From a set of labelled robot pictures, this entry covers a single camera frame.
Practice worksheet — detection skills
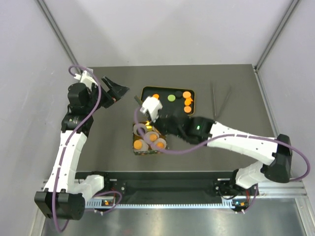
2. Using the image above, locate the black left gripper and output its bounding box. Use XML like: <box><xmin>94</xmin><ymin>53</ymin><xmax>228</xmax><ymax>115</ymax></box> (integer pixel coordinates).
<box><xmin>85</xmin><ymin>76</ymin><xmax>129</xmax><ymax>114</ymax></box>

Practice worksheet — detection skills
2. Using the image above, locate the orange spiky cookie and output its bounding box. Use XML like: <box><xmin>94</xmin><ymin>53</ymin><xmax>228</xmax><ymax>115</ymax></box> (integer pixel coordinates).
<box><xmin>156</xmin><ymin>142</ymin><xmax>164</xmax><ymax>149</ymax></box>

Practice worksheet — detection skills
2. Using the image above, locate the orange flower cookie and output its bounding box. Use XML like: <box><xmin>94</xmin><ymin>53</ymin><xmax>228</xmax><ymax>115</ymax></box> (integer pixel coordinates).
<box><xmin>149</xmin><ymin>133</ymin><xmax>158</xmax><ymax>142</ymax></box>

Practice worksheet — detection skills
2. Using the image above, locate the gold square cookie tin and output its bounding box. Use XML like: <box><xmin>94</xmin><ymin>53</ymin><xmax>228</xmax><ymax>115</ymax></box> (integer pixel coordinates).
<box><xmin>133</xmin><ymin>121</ymin><xmax>168</xmax><ymax>155</ymax></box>

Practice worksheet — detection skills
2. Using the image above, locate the orange round cookie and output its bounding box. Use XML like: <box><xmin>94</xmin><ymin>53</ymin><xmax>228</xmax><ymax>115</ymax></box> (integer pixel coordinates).
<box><xmin>183</xmin><ymin>91</ymin><xmax>191</xmax><ymax>99</ymax></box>
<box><xmin>133</xmin><ymin>140</ymin><xmax>143</xmax><ymax>150</ymax></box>
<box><xmin>184</xmin><ymin>106</ymin><xmax>192</xmax><ymax>114</ymax></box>

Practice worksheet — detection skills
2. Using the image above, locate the gold square tin lid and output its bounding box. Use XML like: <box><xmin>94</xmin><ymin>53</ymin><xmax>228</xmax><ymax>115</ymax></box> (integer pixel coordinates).
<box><xmin>134</xmin><ymin>96</ymin><xmax>143</xmax><ymax>106</ymax></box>

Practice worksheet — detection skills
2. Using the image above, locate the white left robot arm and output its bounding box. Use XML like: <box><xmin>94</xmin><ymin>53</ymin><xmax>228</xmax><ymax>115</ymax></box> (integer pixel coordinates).
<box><xmin>34</xmin><ymin>70</ymin><xmax>129</xmax><ymax>220</ymax></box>

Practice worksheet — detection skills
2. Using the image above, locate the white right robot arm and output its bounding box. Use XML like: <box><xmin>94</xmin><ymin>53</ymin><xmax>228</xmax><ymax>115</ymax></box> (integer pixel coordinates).
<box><xmin>140</xmin><ymin>96</ymin><xmax>292</xmax><ymax>195</ymax></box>

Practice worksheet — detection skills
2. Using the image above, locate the black rectangular tray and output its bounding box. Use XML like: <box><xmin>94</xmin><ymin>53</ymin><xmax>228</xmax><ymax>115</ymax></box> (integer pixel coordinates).
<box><xmin>140</xmin><ymin>86</ymin><xmax>195</xmax><ymax>116</ymax></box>

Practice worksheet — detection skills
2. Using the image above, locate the orange bird cookie right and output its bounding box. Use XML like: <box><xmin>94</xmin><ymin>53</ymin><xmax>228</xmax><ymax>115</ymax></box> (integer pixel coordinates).
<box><xmin>184</xmin><ymin>97</ymin><xmax>193</xmax><ymax>106</ymax></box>

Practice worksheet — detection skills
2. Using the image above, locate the white paper cup bottom right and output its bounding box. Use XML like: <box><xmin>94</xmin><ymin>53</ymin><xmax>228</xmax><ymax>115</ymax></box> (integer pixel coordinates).
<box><xmin>151</xmin><ymin>138</ymin><xmax>167</xmax><ymax>150</ymax></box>

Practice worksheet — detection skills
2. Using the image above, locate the green round cookie upper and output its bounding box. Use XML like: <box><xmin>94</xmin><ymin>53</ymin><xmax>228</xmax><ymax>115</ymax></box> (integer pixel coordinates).
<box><xmin>167</xmin><ymin>94</ymin><xmax>176</xmax><ymax>102</ymax></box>

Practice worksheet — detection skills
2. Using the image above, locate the black round cookie on tray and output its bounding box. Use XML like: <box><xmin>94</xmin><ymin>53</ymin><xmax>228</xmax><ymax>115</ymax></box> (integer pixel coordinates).
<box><xmin>174</xmin><ymin>91</ymin><xmax>183</xmax><ymax>99</ymax></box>

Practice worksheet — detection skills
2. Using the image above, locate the white paper cup centre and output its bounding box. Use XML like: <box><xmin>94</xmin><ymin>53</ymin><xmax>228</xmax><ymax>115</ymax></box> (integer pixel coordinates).
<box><xmin>143</xmin><ymin>131</ymin><xmax>159</xmax><ymax>144</ymax></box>

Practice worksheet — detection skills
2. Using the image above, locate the white paper cup top left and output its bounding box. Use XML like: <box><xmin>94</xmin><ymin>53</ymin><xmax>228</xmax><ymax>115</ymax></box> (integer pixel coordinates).
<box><xmin>133</xmin><ymin>123</ymin><xmax>147</xmax><ymax>136</ymax></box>

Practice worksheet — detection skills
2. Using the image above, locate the white paper cup bottom left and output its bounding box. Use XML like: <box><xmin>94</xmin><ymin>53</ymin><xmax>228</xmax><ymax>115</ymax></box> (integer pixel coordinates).
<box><xmin>133</xmin><ymin>139</ymin><xmax>149</xmax><ymax>152</ymax></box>

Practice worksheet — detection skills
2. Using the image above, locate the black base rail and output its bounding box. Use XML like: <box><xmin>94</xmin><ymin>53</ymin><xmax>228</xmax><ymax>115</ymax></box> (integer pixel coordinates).
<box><xmin>75</xmin><ymin>171</ymin><xmax>254</xmax><ymax>205</ymax></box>

